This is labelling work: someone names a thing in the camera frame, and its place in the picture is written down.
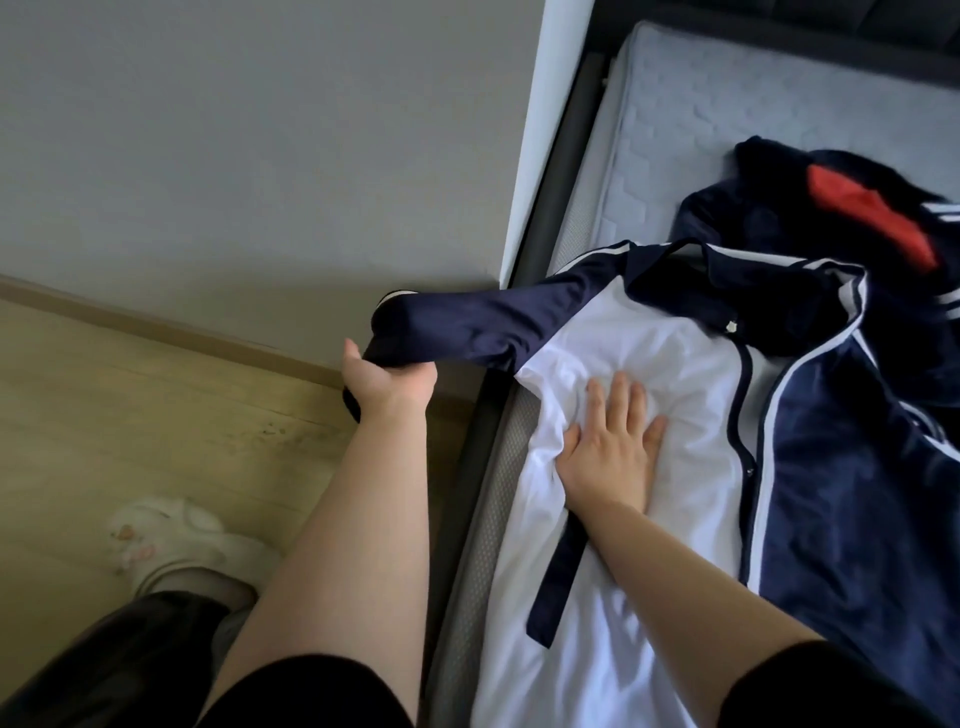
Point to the person's left hand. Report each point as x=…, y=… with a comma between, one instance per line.
x=387, y=383

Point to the person's right hand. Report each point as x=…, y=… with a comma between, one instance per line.
x=608, y=458

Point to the white and navy garment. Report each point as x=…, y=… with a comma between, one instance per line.
x=660, y=390

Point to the red and navy sports jacket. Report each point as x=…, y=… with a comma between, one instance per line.
x=855, y=225

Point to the grey quilted bed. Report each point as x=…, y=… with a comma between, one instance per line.
x=675, y=105

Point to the person's right forearm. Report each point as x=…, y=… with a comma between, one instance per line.
x=683, y=600

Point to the person's left forearm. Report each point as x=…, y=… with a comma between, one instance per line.
x=338, y=570

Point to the person's white clog shoe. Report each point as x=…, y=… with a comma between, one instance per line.
x=180, y=540

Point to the dark grey upholstered headboard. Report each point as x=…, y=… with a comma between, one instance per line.
x=780, y=18

